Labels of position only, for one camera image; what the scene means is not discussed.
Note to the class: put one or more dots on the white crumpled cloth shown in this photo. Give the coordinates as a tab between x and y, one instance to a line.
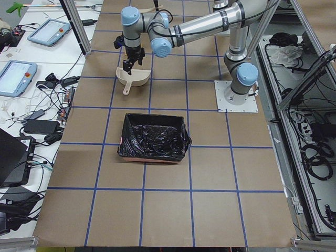
287	56

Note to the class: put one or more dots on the blue teach pendant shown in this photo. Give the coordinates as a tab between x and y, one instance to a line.
49	33
16	76

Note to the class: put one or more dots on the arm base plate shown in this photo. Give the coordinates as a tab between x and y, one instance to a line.
228	101

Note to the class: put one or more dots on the aluminium frame post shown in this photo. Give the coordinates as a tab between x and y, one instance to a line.
74	19

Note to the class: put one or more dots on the beige hand brush black bristles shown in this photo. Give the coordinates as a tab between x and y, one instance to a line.
147	10

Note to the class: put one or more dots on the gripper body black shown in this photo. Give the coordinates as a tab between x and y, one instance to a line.
133	53

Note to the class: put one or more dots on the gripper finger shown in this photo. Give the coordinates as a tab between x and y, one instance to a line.
139	60
127	66

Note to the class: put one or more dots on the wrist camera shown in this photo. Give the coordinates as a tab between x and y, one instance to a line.
119	42

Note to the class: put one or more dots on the pink bin black liner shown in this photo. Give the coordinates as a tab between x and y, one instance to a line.
153	138

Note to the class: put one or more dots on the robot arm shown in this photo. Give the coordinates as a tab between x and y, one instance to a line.
235	17

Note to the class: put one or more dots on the blue teach pendant far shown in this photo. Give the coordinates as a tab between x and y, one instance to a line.
49	33

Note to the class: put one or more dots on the green-handled grabber tool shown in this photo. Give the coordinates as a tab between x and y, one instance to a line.
18	6

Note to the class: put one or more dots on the black power adapter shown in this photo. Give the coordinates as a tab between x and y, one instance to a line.
41	127

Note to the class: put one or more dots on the blue teach pendant near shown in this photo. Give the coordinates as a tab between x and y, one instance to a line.
16	76

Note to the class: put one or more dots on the beige plastic dustpan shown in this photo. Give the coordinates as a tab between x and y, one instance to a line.
137	78

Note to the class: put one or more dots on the black laptop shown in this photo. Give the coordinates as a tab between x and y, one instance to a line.
16	156

